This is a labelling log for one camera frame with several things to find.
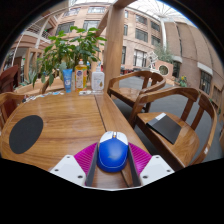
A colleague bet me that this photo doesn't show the small white packet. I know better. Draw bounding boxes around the small white packet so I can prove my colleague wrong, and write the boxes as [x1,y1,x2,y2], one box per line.
[78,89,93,96]

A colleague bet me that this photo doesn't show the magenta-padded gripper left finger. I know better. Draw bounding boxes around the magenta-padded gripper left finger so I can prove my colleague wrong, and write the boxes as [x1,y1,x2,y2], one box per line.
[49,142,100,187]

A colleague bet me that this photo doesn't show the spiky agave plant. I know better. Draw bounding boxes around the spiky agave plant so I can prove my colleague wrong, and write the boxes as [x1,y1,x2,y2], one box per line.
[24,68,38,85]

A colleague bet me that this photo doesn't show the blue and white computer mouse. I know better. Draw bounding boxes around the blue and white computer mouse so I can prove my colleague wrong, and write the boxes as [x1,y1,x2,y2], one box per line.
[96,130,130,173]

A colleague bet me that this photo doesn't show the white statue on plinth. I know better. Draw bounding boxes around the white statue on plinth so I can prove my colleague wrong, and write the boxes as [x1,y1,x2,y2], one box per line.
[146,50,161,73]

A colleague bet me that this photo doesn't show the dark red wooden pedestal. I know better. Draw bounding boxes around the dark red wooden pedestal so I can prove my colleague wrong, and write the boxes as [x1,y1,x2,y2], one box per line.
[0,64,20,94]

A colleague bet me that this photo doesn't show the round black mouse pad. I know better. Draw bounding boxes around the round black mouse pad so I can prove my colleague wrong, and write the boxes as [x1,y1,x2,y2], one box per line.
[8,114,45,155]

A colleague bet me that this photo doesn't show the wooden armchair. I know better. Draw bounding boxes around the wooden armchair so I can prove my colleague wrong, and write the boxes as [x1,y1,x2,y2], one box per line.
[129,86,218,172]
[39,76,65,95]
[0,91,26,132]
[106,70,167,115]

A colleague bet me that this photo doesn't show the blue squeeze tube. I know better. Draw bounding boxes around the blue squeeze tube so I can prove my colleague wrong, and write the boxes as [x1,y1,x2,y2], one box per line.
[62,68,74,94]

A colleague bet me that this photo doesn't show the yellow flowering plant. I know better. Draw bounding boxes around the yellow flowering plant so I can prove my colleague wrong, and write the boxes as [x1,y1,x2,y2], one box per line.
[178,75,189,89]

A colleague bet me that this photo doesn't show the green plant in white pot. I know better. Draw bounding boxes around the green plant in white pot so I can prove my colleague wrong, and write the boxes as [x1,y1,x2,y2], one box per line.
[31,25,108,90]

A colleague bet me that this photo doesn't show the yellow liquid bottle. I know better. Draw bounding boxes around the yellow liquid bottle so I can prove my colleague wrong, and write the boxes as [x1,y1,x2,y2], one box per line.
[74,58,88,93]

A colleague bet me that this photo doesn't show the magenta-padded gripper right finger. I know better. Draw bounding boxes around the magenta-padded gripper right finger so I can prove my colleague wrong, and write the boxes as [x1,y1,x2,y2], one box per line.
[127,142,175,188]

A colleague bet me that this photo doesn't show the white pump bottle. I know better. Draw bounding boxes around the white pump bottle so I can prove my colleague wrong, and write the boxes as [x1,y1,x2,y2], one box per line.
[91,61,106,94]

